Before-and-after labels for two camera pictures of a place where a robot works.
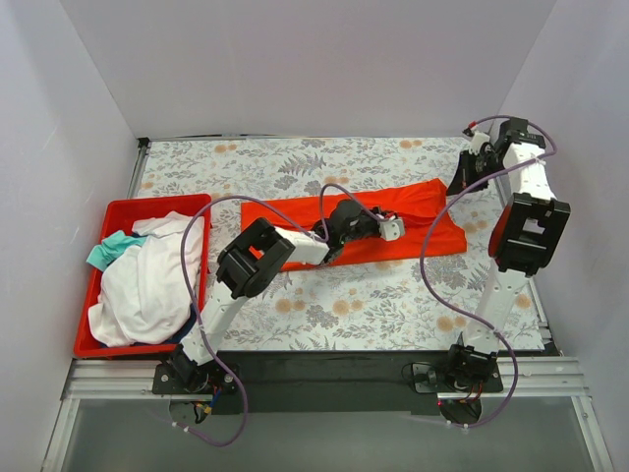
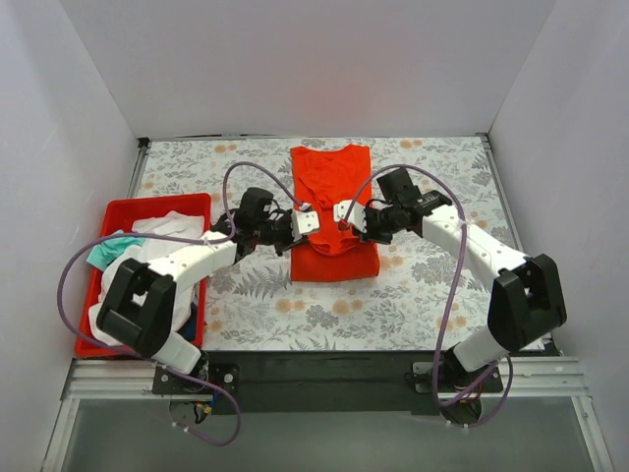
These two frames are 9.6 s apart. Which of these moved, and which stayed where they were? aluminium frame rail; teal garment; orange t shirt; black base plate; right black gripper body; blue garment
Moved: right black gripper body; orange t shirt
Stayed: aluminium frame rail; blue garment; black base plate; teal garment
